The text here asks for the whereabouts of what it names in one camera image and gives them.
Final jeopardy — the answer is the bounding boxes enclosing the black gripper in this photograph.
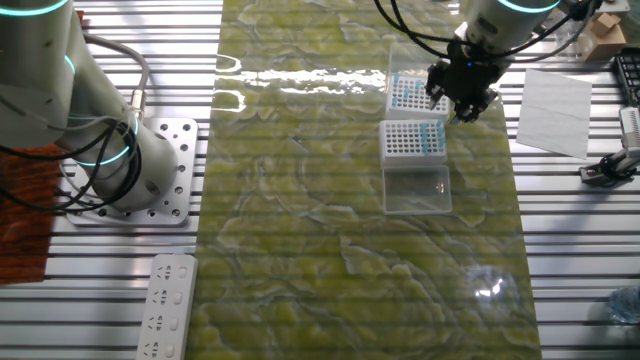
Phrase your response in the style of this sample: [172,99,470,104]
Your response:
[425,39,504,125]

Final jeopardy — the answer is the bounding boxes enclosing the far white pipette tip box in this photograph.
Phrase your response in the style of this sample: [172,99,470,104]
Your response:
[384,40,454,121]

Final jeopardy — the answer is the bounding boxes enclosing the white tip rack clear lid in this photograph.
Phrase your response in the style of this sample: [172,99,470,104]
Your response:
[378,118,454,216]

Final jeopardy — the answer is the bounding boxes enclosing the white paper sheet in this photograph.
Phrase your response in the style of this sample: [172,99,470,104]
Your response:
[514,68,594,161]

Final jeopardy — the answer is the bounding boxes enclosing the clear plastic cup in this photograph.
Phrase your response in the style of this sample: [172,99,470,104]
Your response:
[552,19,595,62]

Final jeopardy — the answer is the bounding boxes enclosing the small cardboard box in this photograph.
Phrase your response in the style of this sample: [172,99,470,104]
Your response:
[582,12,629,64]

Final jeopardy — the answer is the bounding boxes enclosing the black keyboard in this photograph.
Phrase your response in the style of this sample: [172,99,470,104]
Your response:
[612,47,640,109]

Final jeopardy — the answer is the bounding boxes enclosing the white box device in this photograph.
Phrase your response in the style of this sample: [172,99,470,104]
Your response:
[597,0,632,15]

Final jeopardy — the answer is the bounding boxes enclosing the green marble pattern mat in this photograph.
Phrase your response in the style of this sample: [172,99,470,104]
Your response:
[184,0,544,360]

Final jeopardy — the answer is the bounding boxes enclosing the clear water bottle blue cap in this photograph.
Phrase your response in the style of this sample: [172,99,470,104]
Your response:
[607,285,640,325]

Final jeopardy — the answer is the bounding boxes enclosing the white power strip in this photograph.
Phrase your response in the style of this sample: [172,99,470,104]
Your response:
[134,253,200,360]

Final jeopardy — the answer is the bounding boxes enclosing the reddish brown board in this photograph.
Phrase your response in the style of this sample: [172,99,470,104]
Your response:
[0,142,64,286]

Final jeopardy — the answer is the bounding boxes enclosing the black cable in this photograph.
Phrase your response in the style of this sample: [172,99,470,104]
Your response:
[0,114,144,214]
[372,0,601,65]

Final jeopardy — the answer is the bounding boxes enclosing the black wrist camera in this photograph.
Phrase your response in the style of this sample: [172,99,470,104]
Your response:
[562,0,601,22]

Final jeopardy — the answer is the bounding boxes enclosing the black camera clamp mount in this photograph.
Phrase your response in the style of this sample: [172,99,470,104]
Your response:
[579,148,640,189]

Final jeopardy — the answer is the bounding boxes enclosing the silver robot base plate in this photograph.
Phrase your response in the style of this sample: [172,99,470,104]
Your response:
[64,117,200,228]

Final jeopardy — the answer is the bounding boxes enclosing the thick grey cable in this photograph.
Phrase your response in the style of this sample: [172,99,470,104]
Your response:
[82,32,151,122]

